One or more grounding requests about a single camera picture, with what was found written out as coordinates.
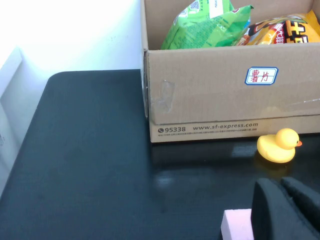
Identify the yellow chip bag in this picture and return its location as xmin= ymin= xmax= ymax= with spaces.
xmin=237 ymin=9 xmax=320 ymax=47

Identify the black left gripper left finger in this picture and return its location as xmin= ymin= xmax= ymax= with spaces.
xmin=251 ymin=178 xmax=320 ymax=240

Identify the light pink foam cube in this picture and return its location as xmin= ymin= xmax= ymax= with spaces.
xmin=220 ymin=208 xmax=255 ymax=240

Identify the cardboard box with F2 print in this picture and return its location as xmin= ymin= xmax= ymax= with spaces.
xmin=140 ymin=0 xmax=320 ymax=144

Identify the yellow rubber duck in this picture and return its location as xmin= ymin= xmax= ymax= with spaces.
xmin=256 ymin=127 xmax=303 ymax=164

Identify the green chip bag white label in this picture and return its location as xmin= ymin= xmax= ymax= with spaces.
xmin=160 ymin=0 xmax=255 ymax=50

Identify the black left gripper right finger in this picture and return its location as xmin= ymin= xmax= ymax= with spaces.
xmin=281 ymin=176 xmax=320 ymax=231

